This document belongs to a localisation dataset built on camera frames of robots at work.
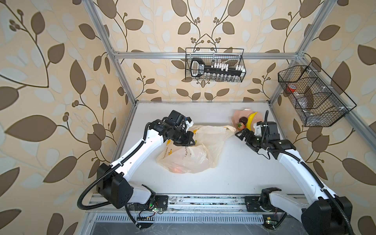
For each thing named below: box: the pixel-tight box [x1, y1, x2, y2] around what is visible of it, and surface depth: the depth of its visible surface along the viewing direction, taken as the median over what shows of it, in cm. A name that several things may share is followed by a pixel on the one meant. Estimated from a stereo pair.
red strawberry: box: [236, 121, 246, 131], surface depth 102 cm
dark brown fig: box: [238, 116, 248, 126], surface depth 107 cm
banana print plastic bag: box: [156, 125, 236, 174], surface depth 82 cm
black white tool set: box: [190, 57, 246, 79], surface depth 85 cm
